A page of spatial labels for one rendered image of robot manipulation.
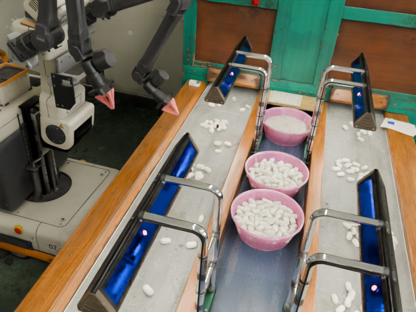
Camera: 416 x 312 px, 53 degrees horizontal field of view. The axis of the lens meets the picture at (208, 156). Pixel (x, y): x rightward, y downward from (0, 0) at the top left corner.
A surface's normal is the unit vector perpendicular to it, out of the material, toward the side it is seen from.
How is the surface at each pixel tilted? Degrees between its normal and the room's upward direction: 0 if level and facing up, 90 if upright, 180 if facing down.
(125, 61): 90
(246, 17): 90
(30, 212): 0
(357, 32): 90
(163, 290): 0
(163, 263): 0
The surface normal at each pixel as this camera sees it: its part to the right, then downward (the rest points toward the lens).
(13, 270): 0.06, -0.82
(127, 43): -0.29, 0.53
